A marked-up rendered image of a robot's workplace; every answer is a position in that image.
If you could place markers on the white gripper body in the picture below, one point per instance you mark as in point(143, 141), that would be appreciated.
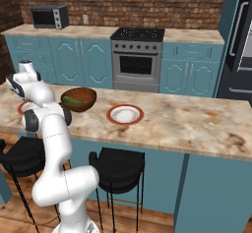
point(14, 85)

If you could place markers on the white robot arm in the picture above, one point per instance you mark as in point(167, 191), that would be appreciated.
point(54, 145)

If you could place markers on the green cucumber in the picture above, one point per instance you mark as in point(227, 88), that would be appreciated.
point(73, 100)

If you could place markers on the brown wooden bowl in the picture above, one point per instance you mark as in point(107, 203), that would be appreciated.
point(86, 100)

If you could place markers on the black fridge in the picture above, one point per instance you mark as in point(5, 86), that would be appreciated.
point(241, 76)

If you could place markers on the white plate with red rim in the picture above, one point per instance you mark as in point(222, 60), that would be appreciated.
point(125, 114)
point(21, 108)

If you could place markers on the teal cupboard run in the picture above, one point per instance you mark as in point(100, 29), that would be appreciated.
point(69, 60)
point(192, 69)

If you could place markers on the black bar stool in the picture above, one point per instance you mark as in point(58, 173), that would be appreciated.
point(24, 156)
point(119, 168)

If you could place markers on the black toaster oven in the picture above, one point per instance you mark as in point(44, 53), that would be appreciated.
point(49, 16)

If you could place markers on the silver oven with black hob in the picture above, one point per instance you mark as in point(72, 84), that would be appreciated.
point(137, 63)

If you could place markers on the teal island cabinet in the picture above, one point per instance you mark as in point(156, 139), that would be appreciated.
point(203, 191)

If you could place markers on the teal tall side panel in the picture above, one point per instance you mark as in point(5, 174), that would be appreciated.
point(228, 14)

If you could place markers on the white wall socket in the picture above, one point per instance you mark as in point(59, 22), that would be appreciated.
point(85, 19)

